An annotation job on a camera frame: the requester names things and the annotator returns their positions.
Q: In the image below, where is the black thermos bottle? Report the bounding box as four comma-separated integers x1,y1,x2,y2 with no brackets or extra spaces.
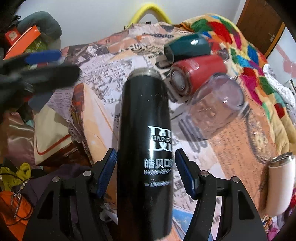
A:
116,68,174,240

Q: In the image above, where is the white thermos cup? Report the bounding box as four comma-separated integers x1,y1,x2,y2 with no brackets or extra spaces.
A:
265,152,295,216

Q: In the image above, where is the clear glass cup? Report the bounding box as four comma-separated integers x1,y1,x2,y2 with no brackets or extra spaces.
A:
186,73,245,140

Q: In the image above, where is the red cup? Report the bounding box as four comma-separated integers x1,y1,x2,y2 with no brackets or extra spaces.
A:
170,55,227,96

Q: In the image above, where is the dark green cup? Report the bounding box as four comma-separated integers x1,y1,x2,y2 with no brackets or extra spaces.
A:
164,34,211,64

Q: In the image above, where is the orange box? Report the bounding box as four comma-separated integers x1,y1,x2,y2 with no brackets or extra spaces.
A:
4,26,41,60

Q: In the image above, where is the cream shopping bag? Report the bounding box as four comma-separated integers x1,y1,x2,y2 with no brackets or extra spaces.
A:
34,105,72,165

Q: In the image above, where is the white grey crumpled cloth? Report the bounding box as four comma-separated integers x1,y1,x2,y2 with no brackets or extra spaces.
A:
263,64,295,109

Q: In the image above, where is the colourful patchwork quilt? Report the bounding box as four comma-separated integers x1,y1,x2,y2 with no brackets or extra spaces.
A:
181,13,295,154

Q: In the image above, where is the brown wooden door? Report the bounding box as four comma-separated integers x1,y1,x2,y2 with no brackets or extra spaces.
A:
236,0,285,57

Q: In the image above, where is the yellow bed rail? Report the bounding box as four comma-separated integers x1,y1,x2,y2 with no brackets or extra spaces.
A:
124,2,172,30

